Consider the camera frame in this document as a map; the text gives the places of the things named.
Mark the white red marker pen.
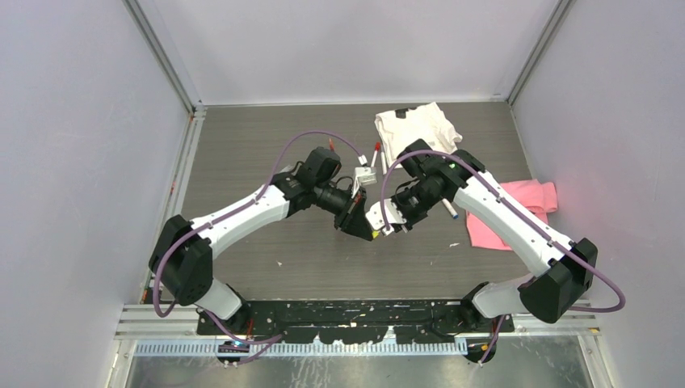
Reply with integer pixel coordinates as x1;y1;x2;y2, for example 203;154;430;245
369;150;379;168

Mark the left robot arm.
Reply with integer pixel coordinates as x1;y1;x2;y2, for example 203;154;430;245
149;147;377;334

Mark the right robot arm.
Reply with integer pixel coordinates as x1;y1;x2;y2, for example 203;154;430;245
365;140;598;331

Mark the white blue marker pen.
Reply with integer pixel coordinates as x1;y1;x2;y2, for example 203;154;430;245
441;198;459;219

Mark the white folded cloth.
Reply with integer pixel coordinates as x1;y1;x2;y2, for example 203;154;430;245
374;102;463;167

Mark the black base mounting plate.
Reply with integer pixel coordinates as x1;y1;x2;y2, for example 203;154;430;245
225;299;498;344

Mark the pink cloth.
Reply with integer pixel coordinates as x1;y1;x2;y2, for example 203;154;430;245
464;179;559;251

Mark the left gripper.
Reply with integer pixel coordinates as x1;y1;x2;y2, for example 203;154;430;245
314;182;374;242

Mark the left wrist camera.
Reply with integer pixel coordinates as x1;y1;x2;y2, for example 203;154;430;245
353;167;377;187

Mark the white acrylic marker grey tip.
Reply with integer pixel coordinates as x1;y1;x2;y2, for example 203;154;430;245
380;151;388;176

